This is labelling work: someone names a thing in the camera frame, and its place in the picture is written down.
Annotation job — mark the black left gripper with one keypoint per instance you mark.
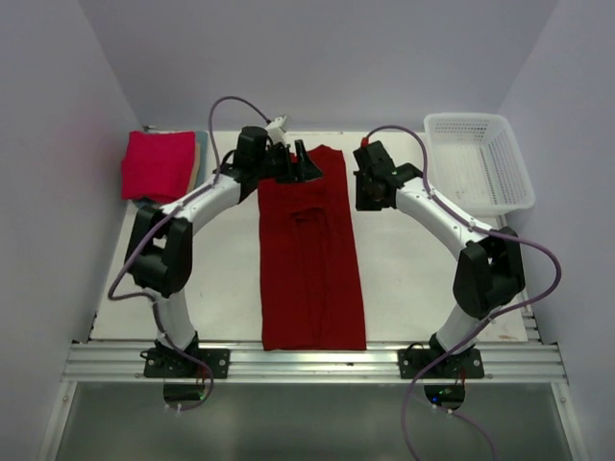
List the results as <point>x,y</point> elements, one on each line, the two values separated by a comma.
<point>307,171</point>

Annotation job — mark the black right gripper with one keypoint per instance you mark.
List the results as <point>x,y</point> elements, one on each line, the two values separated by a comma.
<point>362,205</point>

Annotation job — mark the dark red t shirt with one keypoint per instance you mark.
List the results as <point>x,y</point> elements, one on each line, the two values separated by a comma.
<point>310,289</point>

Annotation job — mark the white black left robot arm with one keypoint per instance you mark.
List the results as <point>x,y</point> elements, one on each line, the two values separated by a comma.
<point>160,253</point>

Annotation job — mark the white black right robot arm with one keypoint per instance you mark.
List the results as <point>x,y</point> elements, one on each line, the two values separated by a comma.
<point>489,270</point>

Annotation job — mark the white perforated plastic basket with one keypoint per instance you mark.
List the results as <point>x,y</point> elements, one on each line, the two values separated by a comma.
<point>475,161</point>

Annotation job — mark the folded tan t shirt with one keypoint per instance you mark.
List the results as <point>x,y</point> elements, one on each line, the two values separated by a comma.
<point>195,168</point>

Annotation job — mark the folded pink t shirt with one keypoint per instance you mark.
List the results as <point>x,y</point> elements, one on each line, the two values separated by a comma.
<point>158,163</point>

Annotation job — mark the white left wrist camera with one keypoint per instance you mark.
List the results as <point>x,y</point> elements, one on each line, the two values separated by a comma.
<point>276,130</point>

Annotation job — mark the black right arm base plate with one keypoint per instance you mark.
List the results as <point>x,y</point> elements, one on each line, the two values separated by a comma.
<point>413,359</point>

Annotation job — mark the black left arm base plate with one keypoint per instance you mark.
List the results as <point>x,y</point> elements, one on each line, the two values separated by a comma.
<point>165,363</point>

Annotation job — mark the aluminium mounting rail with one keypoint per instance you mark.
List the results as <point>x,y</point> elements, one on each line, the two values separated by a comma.
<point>380,363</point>

